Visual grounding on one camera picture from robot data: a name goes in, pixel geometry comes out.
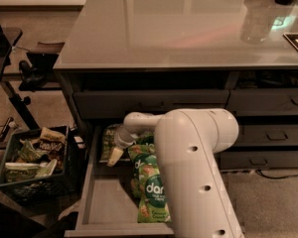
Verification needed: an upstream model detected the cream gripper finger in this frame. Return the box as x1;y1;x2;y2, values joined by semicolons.
107;147;124;167

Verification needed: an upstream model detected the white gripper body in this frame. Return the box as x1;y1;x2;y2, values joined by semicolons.
114;125;138;149

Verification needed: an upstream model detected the green jalapeno chip bag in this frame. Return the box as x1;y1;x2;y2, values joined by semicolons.
99;124;130;165

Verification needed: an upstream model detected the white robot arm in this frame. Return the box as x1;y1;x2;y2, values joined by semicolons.
114;108;244;238

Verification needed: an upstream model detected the dang chip bag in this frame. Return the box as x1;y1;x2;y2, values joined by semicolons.
137;165;171;223
136;132;154;145
128;144;157;198

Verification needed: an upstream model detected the grey top left drawer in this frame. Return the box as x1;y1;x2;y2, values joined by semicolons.
73;89;229;119

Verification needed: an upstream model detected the open grey middle drawer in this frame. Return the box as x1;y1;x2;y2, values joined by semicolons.
66;128;176;238

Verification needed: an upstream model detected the dark red snack bag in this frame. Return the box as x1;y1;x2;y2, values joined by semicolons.
39;141;65;173

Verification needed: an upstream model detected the front dang chip bag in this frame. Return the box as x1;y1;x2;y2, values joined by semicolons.
137;165;171;223

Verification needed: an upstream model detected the white green snack bag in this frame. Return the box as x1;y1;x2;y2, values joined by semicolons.
36;159;58;178

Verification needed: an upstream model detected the brown snack bag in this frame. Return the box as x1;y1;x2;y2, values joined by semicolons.
40;127;66;143

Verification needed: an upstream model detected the green snack bag in crate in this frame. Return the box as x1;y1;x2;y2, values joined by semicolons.
18;140;47;163

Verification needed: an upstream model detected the grey cabinet with counter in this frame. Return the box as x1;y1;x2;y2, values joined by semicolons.
55;0;298;238

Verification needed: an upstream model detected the pale green snack bag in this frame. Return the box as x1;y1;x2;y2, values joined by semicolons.
5;163;39;182

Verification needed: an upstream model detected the grey bottom right drawer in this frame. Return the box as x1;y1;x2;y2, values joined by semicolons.
216;151;298;171

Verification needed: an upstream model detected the grey top right drawer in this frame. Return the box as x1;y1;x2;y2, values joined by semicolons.
226;88;298;116

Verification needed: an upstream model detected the dark plastic crate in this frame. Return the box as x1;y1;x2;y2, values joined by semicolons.
0;126;79;205

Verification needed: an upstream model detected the black desk stand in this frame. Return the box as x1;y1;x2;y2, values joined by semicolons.
0;27;66;171

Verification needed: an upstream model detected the black controller on shelf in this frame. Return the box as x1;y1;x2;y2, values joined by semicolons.
19;60;45;86

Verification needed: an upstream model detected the black floor cable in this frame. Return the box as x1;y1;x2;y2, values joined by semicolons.
255;169;298;180

